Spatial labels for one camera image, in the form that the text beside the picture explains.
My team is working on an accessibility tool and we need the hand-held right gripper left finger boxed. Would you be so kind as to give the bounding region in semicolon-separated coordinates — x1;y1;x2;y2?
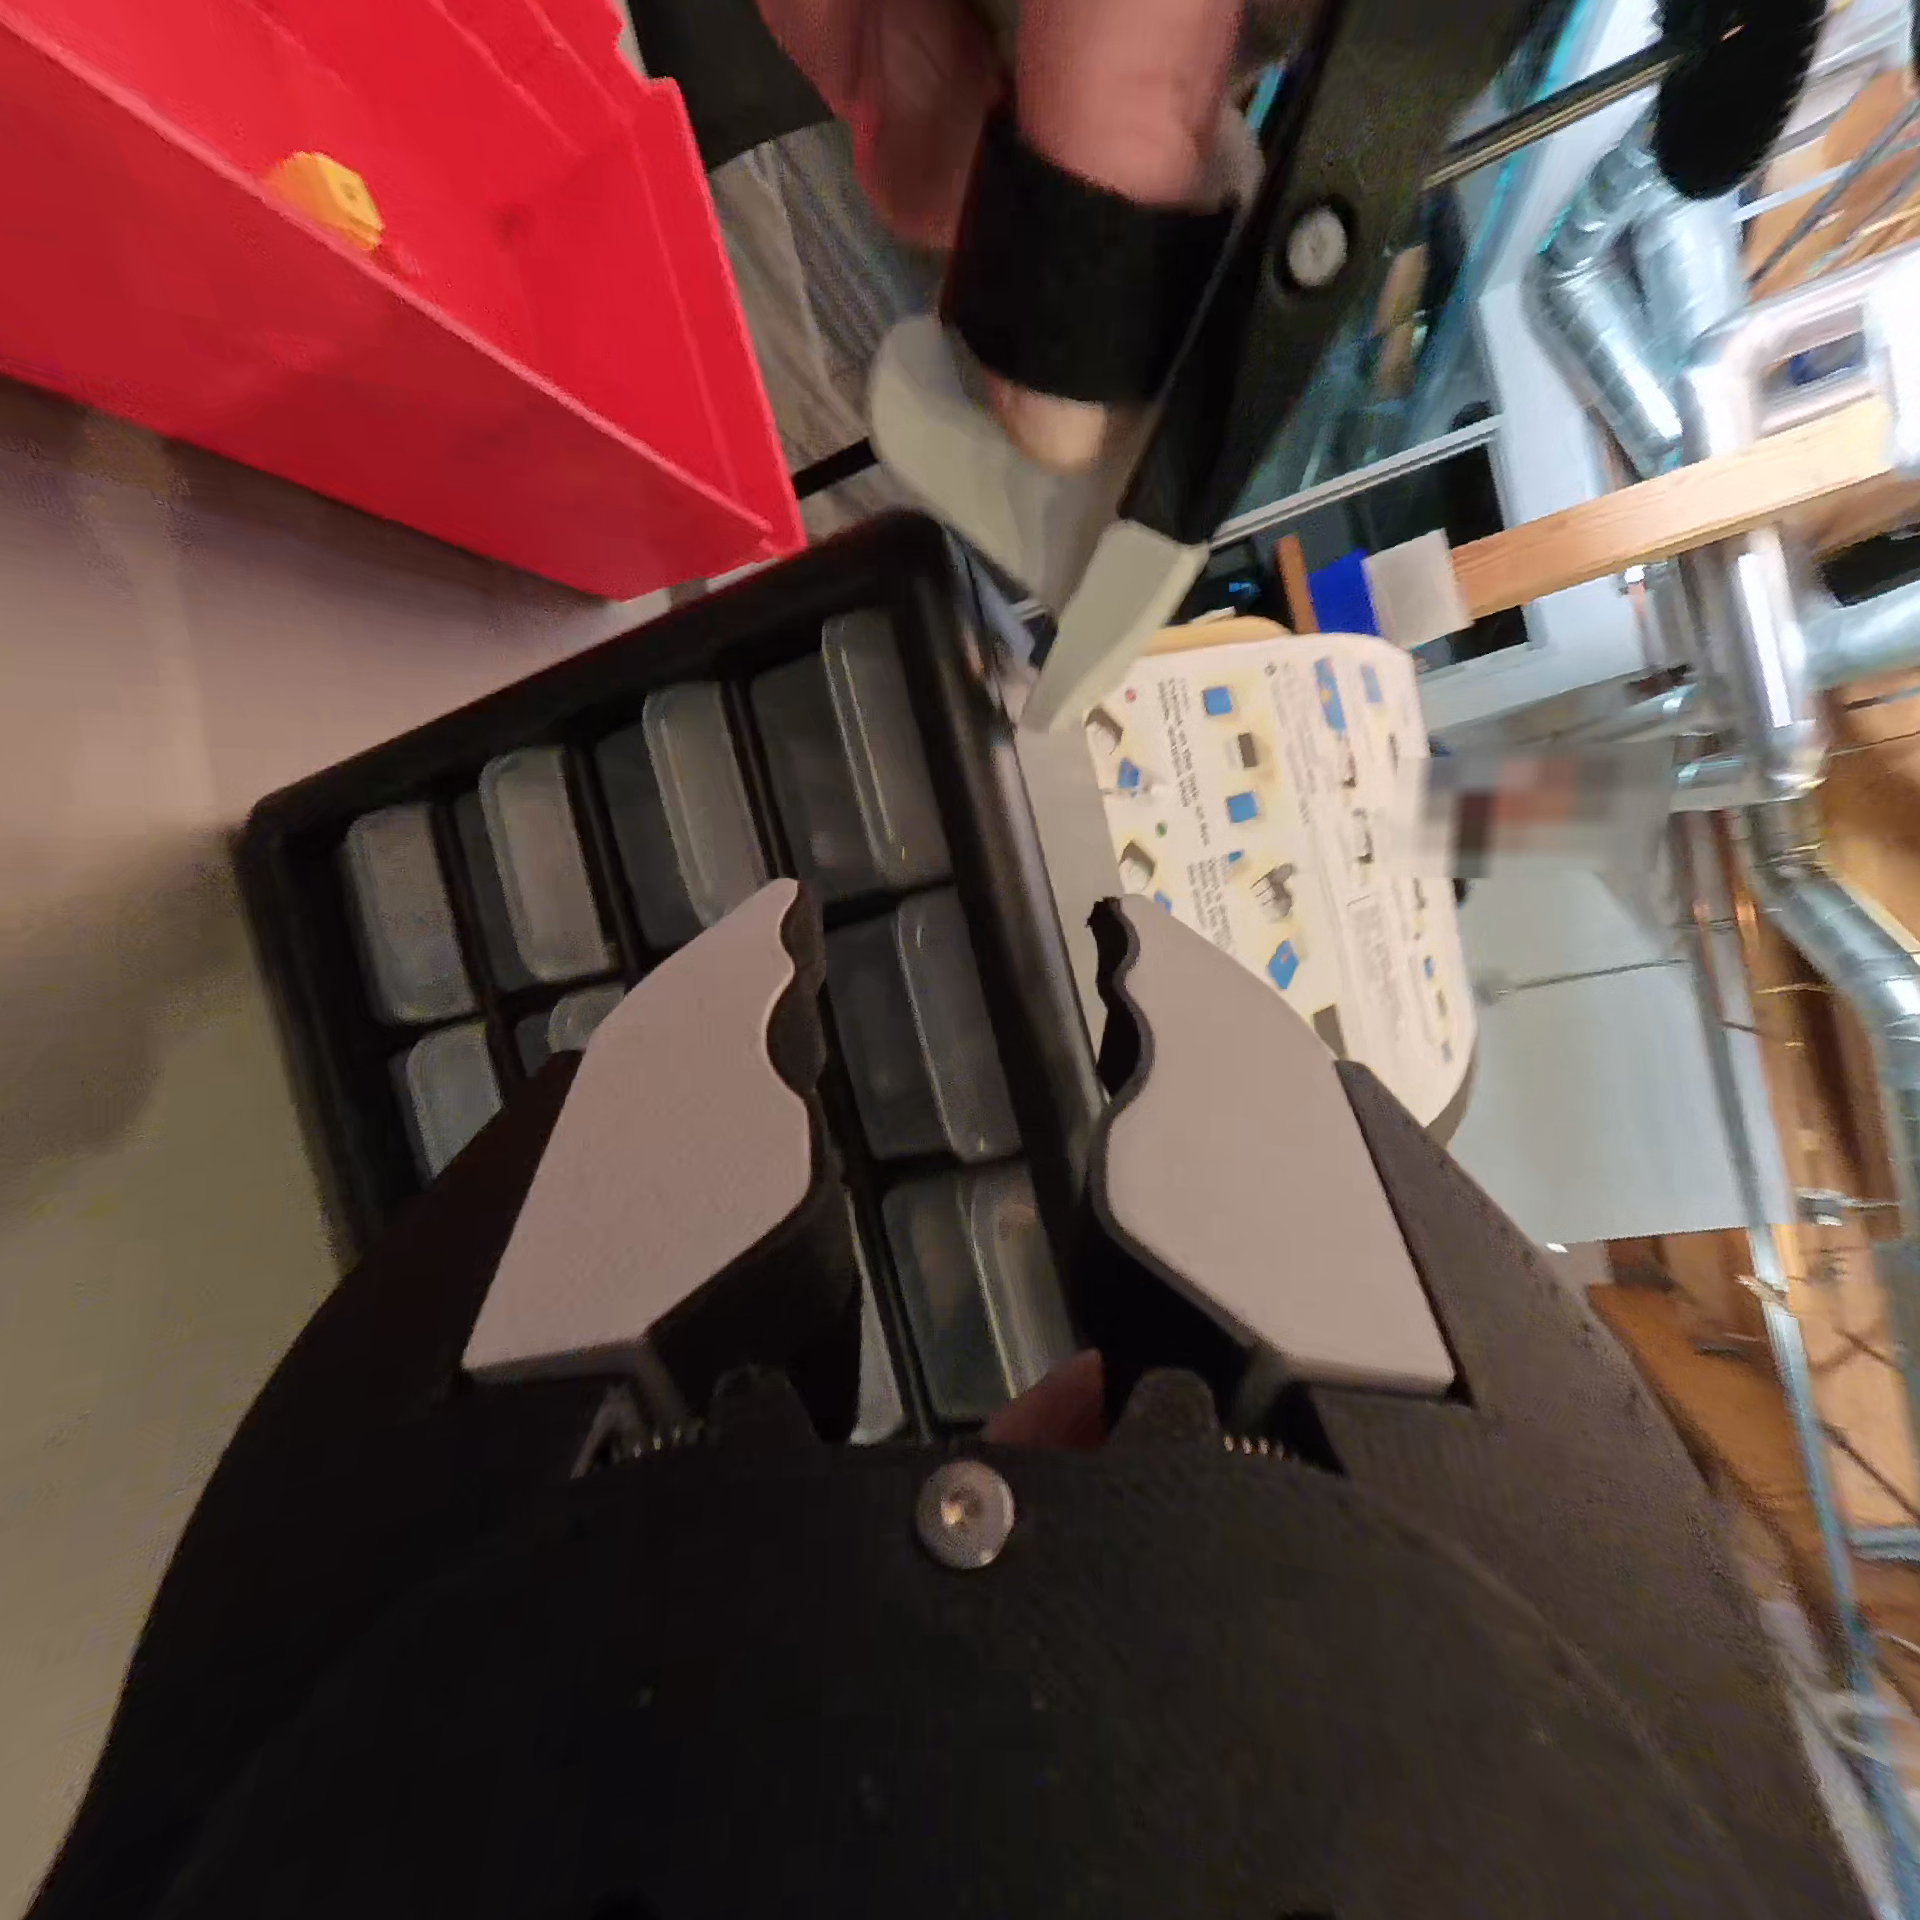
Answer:
458;876;828;1388

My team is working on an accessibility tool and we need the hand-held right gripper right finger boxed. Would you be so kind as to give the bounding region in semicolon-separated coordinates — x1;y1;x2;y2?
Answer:
1083;892;1462;1404

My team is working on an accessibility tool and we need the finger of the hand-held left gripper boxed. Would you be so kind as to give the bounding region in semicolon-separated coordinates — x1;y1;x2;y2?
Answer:
1020;518;1214;736

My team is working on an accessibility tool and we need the set of clear cabinet drawers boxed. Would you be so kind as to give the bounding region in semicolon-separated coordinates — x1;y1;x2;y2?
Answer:
336;608;1083;1426

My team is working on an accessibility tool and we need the black drawer cabinet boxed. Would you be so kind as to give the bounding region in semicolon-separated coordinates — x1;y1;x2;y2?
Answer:
233;511;1119;1449

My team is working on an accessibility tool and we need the red plastic bin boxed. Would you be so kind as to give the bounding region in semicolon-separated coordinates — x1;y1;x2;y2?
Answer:
0;0;812;603

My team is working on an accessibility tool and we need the small orange block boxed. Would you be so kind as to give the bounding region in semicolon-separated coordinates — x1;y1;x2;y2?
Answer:
263;149;390;252

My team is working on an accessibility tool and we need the person's left hand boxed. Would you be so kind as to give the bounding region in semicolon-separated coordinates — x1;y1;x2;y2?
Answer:
757;0;1262;474

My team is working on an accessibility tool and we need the printed instruction sheet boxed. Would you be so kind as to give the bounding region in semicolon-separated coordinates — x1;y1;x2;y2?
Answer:
1081;629;1478;1111

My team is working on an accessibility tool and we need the wooden ceiling beam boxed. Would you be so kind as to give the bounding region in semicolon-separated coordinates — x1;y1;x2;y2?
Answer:
1447;397;1920;624

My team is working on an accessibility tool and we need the corrugated silver duct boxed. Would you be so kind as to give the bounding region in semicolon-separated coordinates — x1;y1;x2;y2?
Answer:
1522;120;1697;474

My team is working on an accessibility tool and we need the silver ventilation duct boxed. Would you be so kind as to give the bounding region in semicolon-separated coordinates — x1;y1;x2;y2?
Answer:
1643;284;1920;1081

